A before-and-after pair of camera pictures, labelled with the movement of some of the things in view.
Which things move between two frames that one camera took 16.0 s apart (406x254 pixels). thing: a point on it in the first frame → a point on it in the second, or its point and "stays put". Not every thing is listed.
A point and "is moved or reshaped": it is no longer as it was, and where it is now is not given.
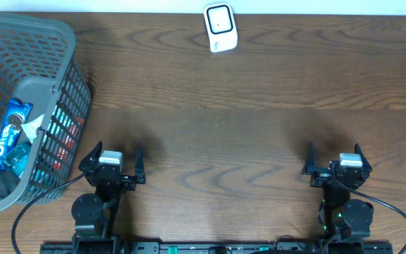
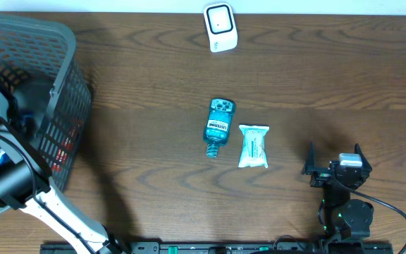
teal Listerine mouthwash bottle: [17, 157] is moved or reshaped
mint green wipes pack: [30, 127] → [254, 146]
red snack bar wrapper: [68, 142] stays put
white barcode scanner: [221, 26] stays put
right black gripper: [309, 166] stays put
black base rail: [216, 248] stays put
